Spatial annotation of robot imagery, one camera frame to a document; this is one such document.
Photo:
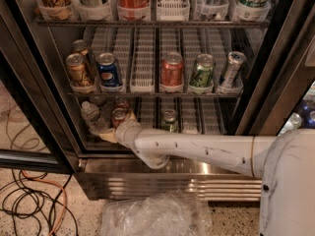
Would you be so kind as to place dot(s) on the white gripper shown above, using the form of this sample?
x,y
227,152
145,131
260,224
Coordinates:
x,y
125,131

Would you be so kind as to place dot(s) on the red coke can front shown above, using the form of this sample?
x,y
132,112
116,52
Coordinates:
x,y
118,116

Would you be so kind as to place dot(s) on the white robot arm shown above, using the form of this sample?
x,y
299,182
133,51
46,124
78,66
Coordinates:
x,y
285,164

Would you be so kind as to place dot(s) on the red can behind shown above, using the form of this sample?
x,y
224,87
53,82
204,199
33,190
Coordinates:
x,y
121,102

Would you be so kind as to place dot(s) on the green can bottom shelf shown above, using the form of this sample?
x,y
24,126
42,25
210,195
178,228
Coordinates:
x,y
169,120

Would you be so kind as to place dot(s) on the green can shelf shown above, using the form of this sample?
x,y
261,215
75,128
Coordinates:
x,y
169,120
203,71

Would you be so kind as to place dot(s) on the blue pepsi can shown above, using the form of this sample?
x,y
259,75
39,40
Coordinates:
x,y
108,69

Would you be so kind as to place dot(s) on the gold brown can front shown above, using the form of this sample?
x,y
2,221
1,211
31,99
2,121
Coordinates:
x,y
78,70

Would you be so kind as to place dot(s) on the gold brown can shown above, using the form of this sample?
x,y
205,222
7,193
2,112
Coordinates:
x,y
81,46
78,70

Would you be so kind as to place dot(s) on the orange red can middle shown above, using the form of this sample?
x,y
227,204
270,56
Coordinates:
x,y
171,69

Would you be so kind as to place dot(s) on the left glass fridge door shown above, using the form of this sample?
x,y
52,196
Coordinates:
x,y
44,145

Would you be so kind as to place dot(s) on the glass fridge door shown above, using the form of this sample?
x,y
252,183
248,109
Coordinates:
x,y
44,145
282,74

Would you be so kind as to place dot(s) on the gold brown can behind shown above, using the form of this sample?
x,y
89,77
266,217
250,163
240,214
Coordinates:
x,y
81,46

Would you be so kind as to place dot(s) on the green can middle shelf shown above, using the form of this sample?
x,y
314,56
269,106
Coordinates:
x,y
203,71

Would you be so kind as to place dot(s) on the stainless steel fridge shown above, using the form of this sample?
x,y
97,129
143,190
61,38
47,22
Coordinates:
x,y
113,172

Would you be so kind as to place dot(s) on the silver slim can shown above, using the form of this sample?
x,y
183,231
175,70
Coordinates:
x,y
234,62

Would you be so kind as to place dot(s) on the right glass fridge door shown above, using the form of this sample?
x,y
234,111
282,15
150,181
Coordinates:
x,y
282,74

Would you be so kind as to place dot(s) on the white green can right door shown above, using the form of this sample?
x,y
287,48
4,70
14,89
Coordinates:
x,y
293,123

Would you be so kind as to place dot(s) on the blue can right door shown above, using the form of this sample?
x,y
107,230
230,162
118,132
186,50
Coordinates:
x,y
309,119

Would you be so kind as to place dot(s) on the clear water bottle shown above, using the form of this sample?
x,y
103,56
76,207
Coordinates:
x,y
93,118

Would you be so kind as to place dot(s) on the white empty tray middle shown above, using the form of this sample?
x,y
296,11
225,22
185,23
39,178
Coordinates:
x,y
142,78

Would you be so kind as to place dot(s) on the clear plastic bag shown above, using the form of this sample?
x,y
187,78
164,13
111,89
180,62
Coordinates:
x,y
166,214

